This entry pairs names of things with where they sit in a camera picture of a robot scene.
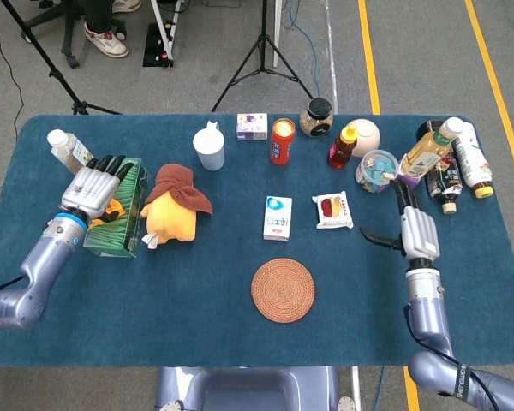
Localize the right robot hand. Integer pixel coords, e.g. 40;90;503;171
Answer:
359;179;441;263

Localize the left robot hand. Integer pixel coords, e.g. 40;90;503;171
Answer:
61;154;129;223

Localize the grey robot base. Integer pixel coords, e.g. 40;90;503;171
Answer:
153;366;356;411

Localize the clear tea bottle white cap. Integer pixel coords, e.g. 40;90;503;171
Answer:
46;128;95;176

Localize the clear green tea box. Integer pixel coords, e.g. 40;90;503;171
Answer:
82;156;152;259

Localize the purple box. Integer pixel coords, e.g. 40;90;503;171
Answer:
396;169;423;190

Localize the black drink bottle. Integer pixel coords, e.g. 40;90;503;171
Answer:
417;120;463;215

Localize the clear tub of coloured clips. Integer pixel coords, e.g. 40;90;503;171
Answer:
354;148;400;194

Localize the yellow tea bottle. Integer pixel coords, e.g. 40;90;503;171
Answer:
398;116;464;179

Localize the brown cloth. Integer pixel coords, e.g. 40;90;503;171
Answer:
145;164;214;217

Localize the yellow plush toy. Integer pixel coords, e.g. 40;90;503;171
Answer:
140;190;198;252

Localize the white floral bottle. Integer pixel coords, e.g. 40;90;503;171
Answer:
451;122;495;200

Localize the white snack packet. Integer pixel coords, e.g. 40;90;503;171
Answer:
311;190;354;230

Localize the cream white bowl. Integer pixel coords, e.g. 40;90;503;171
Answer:
344;117;381;158

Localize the honey bear bottle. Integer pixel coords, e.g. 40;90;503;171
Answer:
326;123;359;170

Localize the light blue plastic cup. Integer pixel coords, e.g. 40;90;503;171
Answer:
192;120;226;172

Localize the white blue carton box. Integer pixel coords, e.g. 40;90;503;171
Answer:
262;195;294;242

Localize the blue table cloth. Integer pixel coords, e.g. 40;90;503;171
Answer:
0;113;514;368

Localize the person's white red sneaker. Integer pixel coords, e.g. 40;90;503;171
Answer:
83;0;142;59

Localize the round woven coaster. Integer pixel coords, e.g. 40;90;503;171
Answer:
250;257;317;325

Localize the black tripod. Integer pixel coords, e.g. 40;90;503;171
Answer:
211;0;314;113
0;0;123;116

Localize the glass jar black lid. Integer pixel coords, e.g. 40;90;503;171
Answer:
299;98;335;139

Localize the black power strip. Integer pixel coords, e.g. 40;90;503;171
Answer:
142;21;175;69

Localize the black office chair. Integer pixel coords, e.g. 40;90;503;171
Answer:
23;0;128;69

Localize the orange soda can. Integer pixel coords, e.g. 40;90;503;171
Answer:
269;117;297;166

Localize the purple tissue pack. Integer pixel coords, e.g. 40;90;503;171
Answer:
236;112;269;141

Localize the white pole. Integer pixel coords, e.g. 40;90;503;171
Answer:
272;0;283;69

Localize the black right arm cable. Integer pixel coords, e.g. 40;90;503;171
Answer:
402;303;502;411

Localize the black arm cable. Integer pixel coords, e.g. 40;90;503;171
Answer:
402;303;502;411
0;276;25;297

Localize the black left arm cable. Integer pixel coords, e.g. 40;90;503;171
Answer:
0;276;25;297

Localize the black floor cable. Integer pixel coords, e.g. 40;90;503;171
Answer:
0;12;27;211

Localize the white metal frame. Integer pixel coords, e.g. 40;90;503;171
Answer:
149;0;183;55

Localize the blue floor cable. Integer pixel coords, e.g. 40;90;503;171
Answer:
280;0;322;98

